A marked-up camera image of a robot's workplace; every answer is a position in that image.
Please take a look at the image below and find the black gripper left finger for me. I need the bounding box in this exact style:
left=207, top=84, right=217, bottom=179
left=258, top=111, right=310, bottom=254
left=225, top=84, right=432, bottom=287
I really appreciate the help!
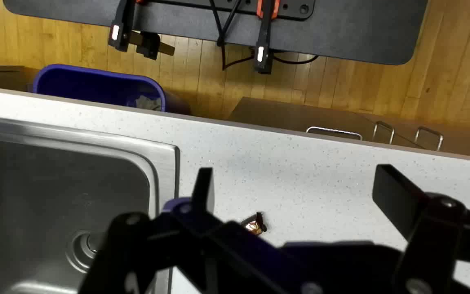
left=78, top=166, right=302, bottom=294

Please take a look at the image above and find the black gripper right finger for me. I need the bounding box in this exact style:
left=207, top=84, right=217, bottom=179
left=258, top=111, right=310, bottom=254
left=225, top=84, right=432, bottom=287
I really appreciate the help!
left=372, top=161, right=470, bottom=294

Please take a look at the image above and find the brown Snickers snack bar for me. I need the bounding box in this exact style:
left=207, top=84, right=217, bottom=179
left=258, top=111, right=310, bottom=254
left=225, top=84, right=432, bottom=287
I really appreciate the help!
left=240, top=210, right=269, bottom=236

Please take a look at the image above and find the stainless steel double sink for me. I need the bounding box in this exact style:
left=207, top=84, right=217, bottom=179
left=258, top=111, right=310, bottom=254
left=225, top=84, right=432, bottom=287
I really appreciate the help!
left=0, top=112, right=181, bottom=294

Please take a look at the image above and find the black orange bar clamp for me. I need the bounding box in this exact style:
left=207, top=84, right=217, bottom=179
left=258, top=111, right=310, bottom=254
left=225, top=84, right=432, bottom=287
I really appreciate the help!
left=108, top=0, right=176, bottom=60
left=253, top=0, right=281, bottom=75

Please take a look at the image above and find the blue trash bin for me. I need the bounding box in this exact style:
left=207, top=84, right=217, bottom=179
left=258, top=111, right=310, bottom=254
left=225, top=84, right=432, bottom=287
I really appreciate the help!
left=29, top=63, right=168, bottom=112

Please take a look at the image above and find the dark grey base platform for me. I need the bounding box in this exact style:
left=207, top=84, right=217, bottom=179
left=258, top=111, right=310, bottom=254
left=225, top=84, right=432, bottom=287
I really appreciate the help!
left=3, top=0, right=429, bottom=66

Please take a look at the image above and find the metal wire cabinet handle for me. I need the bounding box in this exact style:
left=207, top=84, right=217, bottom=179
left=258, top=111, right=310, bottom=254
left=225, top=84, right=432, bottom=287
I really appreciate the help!
left=370, top=119, right=398, bottom=146
left=413, top=125, right=445, bottom=151

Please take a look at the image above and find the white drawer handle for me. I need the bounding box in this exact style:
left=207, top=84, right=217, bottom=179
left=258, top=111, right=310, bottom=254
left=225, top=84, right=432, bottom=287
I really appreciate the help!
left=303, top=124, right=365, bottom=142

